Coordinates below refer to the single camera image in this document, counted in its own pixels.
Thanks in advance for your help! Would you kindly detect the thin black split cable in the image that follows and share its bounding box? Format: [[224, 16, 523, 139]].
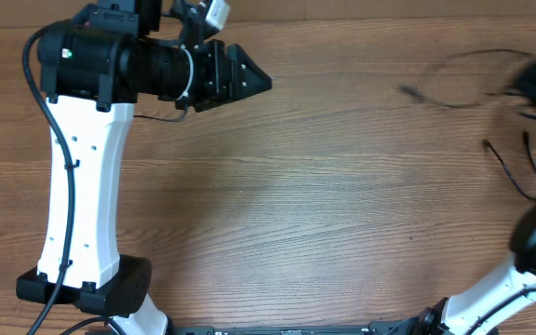
[[396, 48, 536, 111]]

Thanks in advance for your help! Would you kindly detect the black barrel plug cable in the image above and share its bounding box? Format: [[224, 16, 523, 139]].
[[481, 138, 536, 202]]

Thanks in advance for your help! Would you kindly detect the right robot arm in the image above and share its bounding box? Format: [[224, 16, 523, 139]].
[[368, 60, 536, 334]]

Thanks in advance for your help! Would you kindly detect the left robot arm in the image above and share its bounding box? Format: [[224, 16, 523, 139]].
[[16, 0, 272, 334]]

